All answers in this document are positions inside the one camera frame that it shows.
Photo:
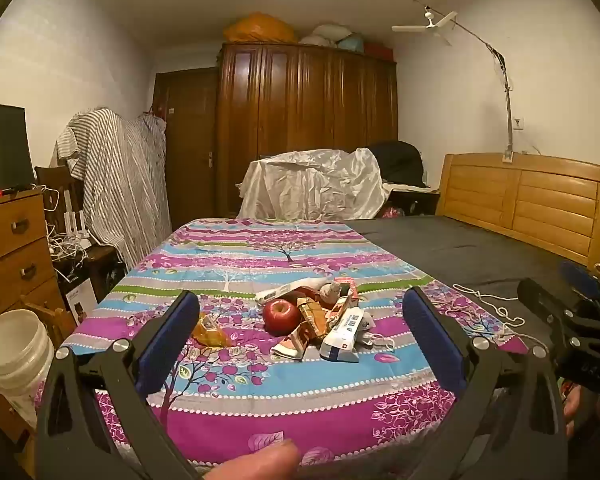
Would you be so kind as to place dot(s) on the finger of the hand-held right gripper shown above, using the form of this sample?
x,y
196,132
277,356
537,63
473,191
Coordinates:
x,y
580,280
535,297

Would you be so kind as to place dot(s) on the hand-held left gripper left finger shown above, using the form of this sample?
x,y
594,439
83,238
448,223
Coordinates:
x,y
167,345

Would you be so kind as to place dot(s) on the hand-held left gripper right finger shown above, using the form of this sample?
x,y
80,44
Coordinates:
x,y
435,345

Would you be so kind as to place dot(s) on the white and blue carton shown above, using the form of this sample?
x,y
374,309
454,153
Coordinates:
x,y
341,342

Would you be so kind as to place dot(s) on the red and white wrapper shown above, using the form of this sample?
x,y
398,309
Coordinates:
x,y
290,347

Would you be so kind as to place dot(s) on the orange snack packet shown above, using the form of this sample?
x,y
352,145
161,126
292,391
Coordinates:
x,y
312,316

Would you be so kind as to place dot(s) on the white plastic bucket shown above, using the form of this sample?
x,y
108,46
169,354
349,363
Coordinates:
x,y
15,355

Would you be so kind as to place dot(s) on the person's right hand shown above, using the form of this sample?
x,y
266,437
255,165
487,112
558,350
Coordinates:
x,y
572,405

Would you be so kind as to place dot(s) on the person's left hand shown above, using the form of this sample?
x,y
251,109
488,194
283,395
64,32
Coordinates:
x,y
260,462

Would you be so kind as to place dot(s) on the yellow snack wrapper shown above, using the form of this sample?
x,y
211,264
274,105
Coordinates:
x,y
210,334

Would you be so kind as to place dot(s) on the crumpled clear plastic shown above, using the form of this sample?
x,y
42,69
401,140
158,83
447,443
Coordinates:
x,y
375,340

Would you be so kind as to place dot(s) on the wooden bed headboard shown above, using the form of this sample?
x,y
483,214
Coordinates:
x,y
530,200

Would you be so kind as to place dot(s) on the white cardboard box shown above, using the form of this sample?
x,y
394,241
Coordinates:
x,y
80,300

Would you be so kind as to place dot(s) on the small red white carton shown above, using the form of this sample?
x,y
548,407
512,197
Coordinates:
x,y
349,294

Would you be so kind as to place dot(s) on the floral striped blanket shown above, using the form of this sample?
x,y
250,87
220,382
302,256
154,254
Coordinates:
x,y
260,390

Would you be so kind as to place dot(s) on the light wooden chair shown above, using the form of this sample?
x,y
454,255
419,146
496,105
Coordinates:
x,y
55,317

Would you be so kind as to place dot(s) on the red apple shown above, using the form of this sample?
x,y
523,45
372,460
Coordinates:
x,y
281,316

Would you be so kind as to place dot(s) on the white router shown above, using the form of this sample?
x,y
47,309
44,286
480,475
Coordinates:
x,y
77,235

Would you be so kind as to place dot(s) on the dark wooden nightstand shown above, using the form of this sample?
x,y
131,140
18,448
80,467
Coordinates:
x,y
415,200

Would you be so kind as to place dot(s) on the striped cloth covered rack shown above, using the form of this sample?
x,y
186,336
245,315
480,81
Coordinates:
x,y
115,175

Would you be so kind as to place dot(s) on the wooden dresser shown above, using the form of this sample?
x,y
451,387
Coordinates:
x,y
10,255

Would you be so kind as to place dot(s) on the metal phone stand pole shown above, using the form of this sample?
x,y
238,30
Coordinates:
x,y
508,110

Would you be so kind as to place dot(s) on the black clothing pile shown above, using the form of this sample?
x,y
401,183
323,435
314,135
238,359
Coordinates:
x,y
397,162

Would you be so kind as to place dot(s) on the dark wooden chair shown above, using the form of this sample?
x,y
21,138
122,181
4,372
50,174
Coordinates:
x,y
55,180

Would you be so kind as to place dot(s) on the white satin cloth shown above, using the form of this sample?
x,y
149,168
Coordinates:
x,y
310,180

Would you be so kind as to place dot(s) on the brown wooden door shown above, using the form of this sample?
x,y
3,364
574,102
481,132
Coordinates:
x,y
190,130

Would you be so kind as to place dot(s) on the black television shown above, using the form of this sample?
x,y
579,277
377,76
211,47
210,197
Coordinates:
x,y
2,145

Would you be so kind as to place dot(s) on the brown wooden wardrobe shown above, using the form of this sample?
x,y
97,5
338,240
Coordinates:
x,y
305,105

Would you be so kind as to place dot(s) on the red storage box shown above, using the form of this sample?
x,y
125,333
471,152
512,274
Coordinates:
x,y
380,52

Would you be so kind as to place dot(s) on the white ceiling fan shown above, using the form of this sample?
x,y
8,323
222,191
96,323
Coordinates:
x,y
432,24

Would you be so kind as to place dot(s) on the light blue bag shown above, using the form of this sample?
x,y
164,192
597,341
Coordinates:
x,y
352,42

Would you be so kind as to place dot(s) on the orange bag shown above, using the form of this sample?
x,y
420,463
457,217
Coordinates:
x,y
260,30

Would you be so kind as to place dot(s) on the white pillow bundle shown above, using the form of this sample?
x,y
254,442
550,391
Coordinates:
x,y
325,34

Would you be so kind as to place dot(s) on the white wall socket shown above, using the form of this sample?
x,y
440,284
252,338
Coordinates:
x,y
518,123

